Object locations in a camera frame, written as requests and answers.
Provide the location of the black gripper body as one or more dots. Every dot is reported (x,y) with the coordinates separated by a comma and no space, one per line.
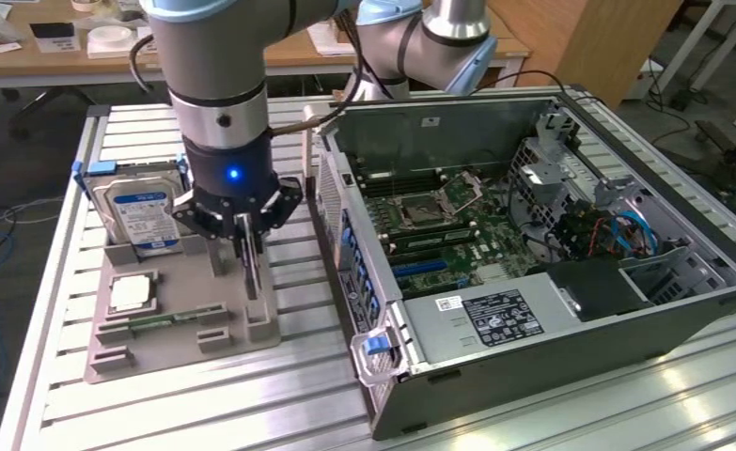
(232,174)

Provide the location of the graphics card with metal bracket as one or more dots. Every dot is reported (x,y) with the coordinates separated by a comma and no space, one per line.
(253,277)

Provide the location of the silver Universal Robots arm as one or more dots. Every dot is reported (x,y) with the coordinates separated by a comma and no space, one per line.
(216,70)

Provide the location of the hard disk with blue carrier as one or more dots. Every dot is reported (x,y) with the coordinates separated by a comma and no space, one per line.
(144,211)

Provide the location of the grey parts rack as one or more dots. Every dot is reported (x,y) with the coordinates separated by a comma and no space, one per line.
(179,286)

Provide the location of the silver CPU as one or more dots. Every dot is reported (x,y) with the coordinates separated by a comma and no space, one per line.
(131,291)

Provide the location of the CPU socket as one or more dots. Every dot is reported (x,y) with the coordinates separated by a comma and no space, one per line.
(420,209)

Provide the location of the green loose RAM stick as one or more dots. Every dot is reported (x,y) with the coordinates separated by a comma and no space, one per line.
(160,321)

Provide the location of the blue expansion slot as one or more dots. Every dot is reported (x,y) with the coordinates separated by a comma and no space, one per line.
(418,269)

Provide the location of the metal socket cover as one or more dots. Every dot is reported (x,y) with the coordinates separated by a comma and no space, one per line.
(464,188)

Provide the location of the white paper stack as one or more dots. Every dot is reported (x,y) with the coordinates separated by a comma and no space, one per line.
(329,42)

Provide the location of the green motherboard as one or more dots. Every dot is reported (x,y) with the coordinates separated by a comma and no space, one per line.
(487,230)

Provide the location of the black chair base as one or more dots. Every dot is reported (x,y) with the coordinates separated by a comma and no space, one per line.
(48,96)

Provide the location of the white box with tape roll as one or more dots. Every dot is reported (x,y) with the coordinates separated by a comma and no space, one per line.
(113,42)

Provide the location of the blue case latch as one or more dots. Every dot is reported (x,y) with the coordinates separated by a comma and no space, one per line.
(378,346)

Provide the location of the silver chipset heatsink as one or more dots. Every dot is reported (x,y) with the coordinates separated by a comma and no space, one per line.
(499,273)

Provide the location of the grey power supply unit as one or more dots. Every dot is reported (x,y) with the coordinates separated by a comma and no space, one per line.
(443,338)

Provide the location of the wooden desk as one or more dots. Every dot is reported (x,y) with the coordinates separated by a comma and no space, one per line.
(28,66)

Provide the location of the silver disk bay cage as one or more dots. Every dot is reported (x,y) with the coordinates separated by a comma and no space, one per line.
(543,188)

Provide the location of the white box with black lid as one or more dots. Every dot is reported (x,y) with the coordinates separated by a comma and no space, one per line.
(53,35)

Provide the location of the small tape roll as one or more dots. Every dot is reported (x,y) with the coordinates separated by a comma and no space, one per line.
(85,5)

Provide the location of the dark grey PC case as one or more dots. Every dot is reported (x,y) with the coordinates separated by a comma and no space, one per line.
(531,371)

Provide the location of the wooden cabinet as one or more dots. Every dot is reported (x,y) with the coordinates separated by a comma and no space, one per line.
(594,47)

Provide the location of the white desk frame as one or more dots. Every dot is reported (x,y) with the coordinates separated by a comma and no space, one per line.
(706,42)

